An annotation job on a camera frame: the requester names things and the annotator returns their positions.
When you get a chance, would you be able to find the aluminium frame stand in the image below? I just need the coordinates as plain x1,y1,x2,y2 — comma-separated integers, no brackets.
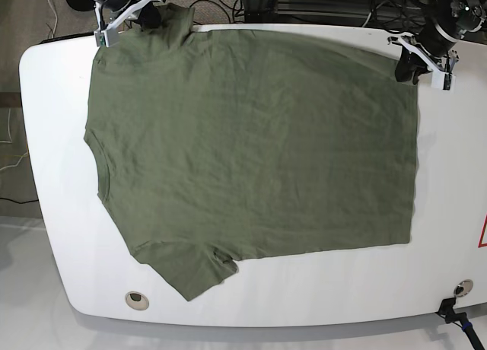
241,0,278,24

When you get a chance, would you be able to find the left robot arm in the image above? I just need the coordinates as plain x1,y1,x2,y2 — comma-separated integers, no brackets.
388,0,486,91

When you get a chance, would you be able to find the olive green T-shirt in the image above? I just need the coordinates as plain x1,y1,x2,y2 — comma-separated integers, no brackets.
84,5,418,301

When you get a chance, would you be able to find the right silver table grommet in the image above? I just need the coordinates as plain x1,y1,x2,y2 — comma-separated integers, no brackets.
454,279,473,298

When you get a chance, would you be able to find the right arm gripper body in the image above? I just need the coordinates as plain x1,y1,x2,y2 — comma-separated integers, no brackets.
94,0,166,47

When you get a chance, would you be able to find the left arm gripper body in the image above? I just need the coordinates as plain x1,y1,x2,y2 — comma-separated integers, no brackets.
387,36,459,91

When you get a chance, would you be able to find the silver table grommet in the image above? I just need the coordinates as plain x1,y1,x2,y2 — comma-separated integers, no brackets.
454,279,473,298
125,291,150,311

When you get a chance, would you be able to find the left silver table grommet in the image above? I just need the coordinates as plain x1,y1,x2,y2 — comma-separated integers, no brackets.
125,291,150,311

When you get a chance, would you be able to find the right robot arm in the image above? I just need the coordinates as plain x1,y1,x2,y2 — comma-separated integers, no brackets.
90,0,166,47

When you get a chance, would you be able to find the red triangle warning sticker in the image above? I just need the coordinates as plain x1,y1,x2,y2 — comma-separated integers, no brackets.
478,216,487,248

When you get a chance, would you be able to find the black clamp with cable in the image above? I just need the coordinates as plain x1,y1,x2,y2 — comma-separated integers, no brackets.
436,297,485,350

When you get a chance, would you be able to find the white cable on floor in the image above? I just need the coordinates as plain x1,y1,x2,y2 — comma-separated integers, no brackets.
44,0,60,40

